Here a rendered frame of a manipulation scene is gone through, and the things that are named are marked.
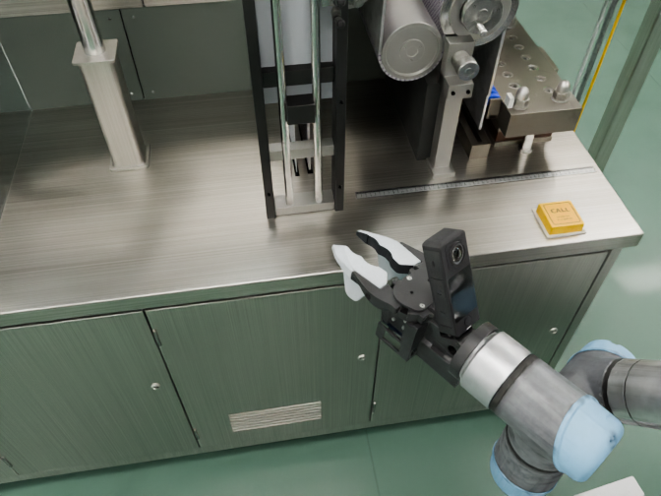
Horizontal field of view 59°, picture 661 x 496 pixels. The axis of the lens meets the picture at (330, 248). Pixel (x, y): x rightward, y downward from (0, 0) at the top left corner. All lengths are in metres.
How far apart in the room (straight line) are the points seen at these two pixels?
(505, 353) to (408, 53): 0.72
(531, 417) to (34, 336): 0.99
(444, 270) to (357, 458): 1.35
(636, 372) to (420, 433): 1.29
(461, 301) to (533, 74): 0.90
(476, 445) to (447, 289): 1.38
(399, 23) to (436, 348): 0.68
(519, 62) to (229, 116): 0.70
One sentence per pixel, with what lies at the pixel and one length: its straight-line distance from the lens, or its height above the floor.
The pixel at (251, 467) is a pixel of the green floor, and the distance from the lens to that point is 1.92.
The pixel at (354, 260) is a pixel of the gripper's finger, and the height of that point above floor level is 1.25.
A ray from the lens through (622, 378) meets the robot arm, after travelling 0.74.
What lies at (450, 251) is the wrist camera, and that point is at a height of 1.33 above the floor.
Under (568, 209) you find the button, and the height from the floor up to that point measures 0.92.
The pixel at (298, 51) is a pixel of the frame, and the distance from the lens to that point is 1.04.
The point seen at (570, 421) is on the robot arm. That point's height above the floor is 1.25.
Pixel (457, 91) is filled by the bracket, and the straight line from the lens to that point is 1.20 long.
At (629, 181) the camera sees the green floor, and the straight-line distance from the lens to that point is 2.95.
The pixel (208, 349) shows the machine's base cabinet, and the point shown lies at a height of 0.64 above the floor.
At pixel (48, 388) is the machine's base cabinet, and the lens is 1.50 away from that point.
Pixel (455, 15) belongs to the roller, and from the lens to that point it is 1.18.
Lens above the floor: 1.78
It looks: 49 degrees down
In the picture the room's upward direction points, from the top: straight up
